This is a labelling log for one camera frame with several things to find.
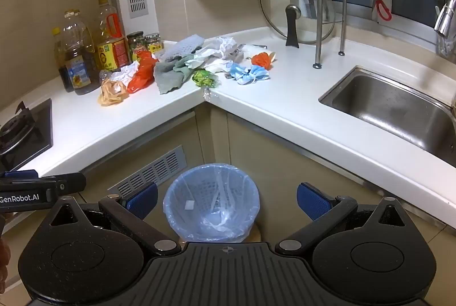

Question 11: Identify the person's left hand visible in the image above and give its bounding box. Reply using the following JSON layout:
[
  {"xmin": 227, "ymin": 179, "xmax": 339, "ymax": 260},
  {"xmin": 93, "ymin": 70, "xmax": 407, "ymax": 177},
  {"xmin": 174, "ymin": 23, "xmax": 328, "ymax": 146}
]
[{"xmin": 0, "ymin": 238, "xmax": 11, "ymax": 294}]

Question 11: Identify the glass jar yellow label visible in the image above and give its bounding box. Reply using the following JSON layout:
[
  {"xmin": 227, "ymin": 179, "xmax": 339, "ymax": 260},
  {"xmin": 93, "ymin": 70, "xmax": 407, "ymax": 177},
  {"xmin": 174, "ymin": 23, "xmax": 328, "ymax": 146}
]
[{"xmin": 144, "ymin": 33, "xmax": 162, "ymax": 55}]

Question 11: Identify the trash bin with blue liner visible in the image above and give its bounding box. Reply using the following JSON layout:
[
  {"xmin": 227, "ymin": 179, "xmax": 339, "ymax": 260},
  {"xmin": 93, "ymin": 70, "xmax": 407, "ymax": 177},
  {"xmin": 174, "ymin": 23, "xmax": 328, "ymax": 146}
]
[{"xmin": 163, "ymin": 163, "xmax": 260, "ymax": 244}]

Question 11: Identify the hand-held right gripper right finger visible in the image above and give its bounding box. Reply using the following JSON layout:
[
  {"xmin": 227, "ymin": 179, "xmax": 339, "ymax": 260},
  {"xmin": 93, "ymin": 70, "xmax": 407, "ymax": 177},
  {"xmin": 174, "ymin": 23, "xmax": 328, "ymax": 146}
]
[{"xmin": 275, "ymin": 182, "xmax": 410, "ymax": 255}]

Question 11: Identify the glass pot lid black handle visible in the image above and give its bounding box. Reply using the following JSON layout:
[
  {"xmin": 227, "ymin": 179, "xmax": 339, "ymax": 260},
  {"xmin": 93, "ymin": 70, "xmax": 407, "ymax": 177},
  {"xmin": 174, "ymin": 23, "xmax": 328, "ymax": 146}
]
[{"xmin": 260, "ymin": 0, "xmax": 335, "ymax": 48}]

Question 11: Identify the grey foam mesh net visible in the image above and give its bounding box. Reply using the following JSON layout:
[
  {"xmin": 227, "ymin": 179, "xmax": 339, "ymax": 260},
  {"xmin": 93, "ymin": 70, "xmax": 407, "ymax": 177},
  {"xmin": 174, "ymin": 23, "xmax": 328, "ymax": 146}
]
[{"xmin": 157, "ymin": 34, "xmax": 206, "ymax": 61}]

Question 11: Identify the white plastic bag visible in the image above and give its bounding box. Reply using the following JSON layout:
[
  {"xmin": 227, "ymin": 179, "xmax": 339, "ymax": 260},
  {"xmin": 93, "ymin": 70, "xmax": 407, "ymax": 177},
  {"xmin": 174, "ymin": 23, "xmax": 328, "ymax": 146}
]
[{"xmin": 208, "ymin": 36, "xmax": 237, "ymax": 59}]

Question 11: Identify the blue face mask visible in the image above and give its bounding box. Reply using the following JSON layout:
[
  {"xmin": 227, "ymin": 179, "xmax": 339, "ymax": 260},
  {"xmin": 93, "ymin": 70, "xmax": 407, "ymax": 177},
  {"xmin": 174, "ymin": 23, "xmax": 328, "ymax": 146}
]
[
  {"xmin": 228, "ymin": 62, "xmax": 253, "ymax": 86},
  {"xmin": 249, "ymin": 65, "xmax": 271, "ymax": 83}
]

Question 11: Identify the black gas stove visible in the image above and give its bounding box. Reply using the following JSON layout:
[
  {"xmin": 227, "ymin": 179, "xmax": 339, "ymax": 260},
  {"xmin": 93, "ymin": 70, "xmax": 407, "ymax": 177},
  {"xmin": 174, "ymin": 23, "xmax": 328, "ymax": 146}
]
[{"xmin": 0, "ymin": 98, "xmax": 53, "ymax": 173}]

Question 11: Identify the orange plastic bag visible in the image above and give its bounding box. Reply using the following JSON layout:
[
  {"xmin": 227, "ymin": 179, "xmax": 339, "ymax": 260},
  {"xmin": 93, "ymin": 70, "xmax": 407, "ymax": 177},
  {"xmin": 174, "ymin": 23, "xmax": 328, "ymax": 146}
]
[{"xmin": 127, "ymin": 50, "xmax": 160, "ymax": 94}]

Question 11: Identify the small dark sauce bottle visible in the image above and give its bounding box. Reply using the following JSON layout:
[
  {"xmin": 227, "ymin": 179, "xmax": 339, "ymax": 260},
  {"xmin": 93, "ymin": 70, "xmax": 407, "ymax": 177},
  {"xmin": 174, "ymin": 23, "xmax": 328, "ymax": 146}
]
[{"xmin": 53, "ymin": 28, "xmax": 75, "ymax": 93}]

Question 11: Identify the tan mesh net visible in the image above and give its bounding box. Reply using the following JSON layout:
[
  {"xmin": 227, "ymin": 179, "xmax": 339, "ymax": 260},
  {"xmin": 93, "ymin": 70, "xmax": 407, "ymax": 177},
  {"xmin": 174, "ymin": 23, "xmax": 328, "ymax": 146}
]
[{"xmin": 98, "ymin": 80, "xmax": 129, "ymax": 106}]

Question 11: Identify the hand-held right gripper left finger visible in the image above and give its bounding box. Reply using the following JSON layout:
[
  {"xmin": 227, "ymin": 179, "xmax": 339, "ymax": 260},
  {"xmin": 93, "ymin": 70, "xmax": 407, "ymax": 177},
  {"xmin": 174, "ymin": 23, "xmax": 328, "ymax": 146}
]
[{"xmin": 46, "ymin": 181, "xmax": 182, "ymax": 257}]

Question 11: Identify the metal dish rack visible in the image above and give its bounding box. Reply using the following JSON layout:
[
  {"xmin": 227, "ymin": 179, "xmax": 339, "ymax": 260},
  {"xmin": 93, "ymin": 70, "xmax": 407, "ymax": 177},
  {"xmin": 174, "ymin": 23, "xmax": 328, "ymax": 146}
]
[{"xmin": 313, "ymin": 0, "xmax": 456, "ymax": 69}]

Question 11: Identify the white medicine box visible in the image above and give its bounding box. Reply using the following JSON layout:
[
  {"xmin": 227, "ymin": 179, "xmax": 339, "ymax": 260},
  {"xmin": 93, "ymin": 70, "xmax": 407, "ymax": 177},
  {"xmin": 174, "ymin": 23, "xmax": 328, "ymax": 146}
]
[{"xmin": 228, "ymin": 44, "xmax": 247, "ymax": 62}]

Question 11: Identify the green wrapper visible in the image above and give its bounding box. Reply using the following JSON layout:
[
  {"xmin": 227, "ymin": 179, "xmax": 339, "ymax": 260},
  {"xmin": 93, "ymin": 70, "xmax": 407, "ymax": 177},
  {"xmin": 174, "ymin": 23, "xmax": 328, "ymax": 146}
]
[{"xmin": 192, "ymin": 69, "xmax": 219, "ymax": 88}]

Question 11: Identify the grey cloth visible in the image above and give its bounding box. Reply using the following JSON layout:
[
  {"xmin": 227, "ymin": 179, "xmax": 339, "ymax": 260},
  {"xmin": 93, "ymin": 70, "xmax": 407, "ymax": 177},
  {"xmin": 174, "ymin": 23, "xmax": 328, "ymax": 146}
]
[{"xmin": 154, "ymin": 54, "xmax": 198, "ymax": 95}]

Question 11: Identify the white tissue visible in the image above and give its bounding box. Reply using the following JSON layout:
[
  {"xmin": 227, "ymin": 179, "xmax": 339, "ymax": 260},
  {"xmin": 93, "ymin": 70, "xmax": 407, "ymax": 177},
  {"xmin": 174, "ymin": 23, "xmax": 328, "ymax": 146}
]
[{"xmin": 203, "ymin": 58, "xmax": 236, "ymax": 74}]

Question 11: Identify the metal cabinet vent grille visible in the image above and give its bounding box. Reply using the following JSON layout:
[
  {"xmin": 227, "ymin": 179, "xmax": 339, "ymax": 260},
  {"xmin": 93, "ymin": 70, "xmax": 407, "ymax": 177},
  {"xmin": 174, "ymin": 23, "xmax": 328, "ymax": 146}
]
[{"xmin": 109, "ymin": 145, "xmax": 186, "ymax": 198}]

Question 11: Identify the stainless steel sink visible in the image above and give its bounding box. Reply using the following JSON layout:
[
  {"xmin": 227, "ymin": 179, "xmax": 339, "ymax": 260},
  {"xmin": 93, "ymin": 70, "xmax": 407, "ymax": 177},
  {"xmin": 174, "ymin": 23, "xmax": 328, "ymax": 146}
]
[{"xmin": 318, "ymin": 65, "xmax": 456, "ymax": 167}]

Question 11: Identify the chrome faucet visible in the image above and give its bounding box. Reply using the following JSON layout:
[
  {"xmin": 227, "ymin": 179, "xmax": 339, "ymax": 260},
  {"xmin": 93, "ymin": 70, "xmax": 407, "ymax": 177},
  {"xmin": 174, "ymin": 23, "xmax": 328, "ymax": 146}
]
[{"xmin": 434, "ymin": 0, "xmax": 456, "ymax": 57}]

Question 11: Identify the white paper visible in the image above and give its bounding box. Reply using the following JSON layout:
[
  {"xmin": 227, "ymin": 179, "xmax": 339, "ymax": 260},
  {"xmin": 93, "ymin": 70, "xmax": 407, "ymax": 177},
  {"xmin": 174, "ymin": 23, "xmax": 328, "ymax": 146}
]
[{"xmin": 110, "ymin": 63, "xmax": 139, "ymax": 84}]

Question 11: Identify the green pickle jar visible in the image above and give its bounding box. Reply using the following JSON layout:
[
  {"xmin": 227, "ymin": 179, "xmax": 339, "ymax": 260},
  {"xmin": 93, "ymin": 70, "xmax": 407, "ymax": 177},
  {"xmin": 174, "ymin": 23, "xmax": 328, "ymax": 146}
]
[{"xmin": 126, "ymin": 31, "xmax": 146, "ymax": 62}]

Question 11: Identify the yellow oil bottle orange handle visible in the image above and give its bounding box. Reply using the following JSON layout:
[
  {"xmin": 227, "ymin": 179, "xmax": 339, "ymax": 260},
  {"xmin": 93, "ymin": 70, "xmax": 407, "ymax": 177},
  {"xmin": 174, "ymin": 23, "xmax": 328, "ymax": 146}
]
[{"xmin": 93, "ymin": 0, "xmax": 131, "ymax": 73}]

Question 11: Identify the large dark oil bottle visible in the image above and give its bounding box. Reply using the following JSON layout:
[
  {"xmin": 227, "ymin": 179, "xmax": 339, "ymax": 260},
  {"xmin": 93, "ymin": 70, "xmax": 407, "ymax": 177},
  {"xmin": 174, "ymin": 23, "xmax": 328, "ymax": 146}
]
[{"xmin": 59, "ymin": 9, "xmax": 102, "ymax": 96}]

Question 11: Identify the orange net ball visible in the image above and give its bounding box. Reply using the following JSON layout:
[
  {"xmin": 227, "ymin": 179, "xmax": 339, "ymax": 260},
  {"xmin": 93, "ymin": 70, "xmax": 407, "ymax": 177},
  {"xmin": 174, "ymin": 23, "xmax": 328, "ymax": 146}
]
[{"xmin": 251, "ymin": 51, "xmax": 273, "ymax": 70}]

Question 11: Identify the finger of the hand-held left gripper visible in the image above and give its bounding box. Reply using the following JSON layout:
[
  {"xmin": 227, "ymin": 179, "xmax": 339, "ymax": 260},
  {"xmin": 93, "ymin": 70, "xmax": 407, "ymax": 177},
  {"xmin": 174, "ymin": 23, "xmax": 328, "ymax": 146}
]
[
  {"xmin": 0, "ymin": 169, "xmax": 38, "ymax": 180},
  {"xmin": 0, "ymin": 172, "xmax": 87, "ymax": 193}
]

